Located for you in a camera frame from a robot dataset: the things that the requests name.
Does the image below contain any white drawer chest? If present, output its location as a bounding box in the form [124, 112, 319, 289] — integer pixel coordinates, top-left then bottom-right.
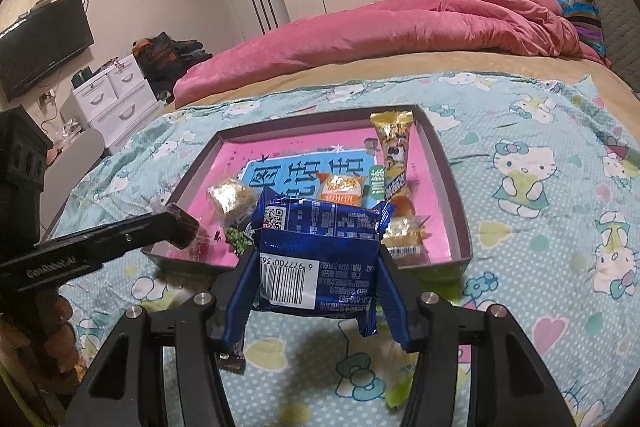
[70, 54, 161, 155]

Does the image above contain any green snack packet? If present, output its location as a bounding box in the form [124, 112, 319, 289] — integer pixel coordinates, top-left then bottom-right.
[225, 224, 253, 255]

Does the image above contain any pink duvet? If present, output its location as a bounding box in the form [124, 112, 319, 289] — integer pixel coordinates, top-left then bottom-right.
[172, 0, 613, 110]

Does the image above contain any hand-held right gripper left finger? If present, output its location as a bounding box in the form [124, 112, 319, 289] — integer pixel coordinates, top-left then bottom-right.
[65, 244, 261, 427]

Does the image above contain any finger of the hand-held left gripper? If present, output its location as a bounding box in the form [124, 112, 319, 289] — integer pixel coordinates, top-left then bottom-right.
[75, 207, 181, 265]

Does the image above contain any blue snack packet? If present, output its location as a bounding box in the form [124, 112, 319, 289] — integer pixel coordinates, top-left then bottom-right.
[250, 187, 393, 338]

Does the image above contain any orange snack packet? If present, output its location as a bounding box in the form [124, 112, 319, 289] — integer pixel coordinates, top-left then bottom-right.
[315, 172, 368, 208]

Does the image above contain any person's left hand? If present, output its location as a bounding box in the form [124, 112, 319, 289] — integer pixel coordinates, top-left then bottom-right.
[30, 294, 87, 392]

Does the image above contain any clear packet of yellow pastry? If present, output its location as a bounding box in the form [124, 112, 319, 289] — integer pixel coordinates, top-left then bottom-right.
[387, 202, 432, 265]

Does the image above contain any long gold snack packet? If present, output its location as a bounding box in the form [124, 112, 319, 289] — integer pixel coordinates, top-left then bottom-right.
[370, 111, 417, 220]

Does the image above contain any clear packet of brown snack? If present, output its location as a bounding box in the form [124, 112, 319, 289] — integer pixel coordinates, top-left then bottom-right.
[206, 177, 258, 220]

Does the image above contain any black television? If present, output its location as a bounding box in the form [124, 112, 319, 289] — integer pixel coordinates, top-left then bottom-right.
[0, 0, 96, 102]

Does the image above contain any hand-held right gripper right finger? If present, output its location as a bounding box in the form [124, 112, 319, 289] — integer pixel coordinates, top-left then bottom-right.
[377, 244, 576, 427]

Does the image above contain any pile of dark bags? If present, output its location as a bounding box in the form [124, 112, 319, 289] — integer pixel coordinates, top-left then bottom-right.
[132, 32, 213, 100]

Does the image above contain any dark shallow box tray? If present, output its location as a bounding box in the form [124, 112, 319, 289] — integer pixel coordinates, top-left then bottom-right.
[140, 103, 473, 280]

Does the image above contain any dark brown snack packet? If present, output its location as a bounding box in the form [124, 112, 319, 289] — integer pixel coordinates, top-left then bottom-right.
[167, 204, 202, 250]
[217, 349, 247, 374]

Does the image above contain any striped cloth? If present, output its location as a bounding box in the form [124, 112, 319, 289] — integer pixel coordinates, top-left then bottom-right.
[557, 0, 613, 68]

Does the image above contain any printed cat blanket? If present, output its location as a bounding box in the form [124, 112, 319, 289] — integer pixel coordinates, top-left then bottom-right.
[40, 72, 640, 427]

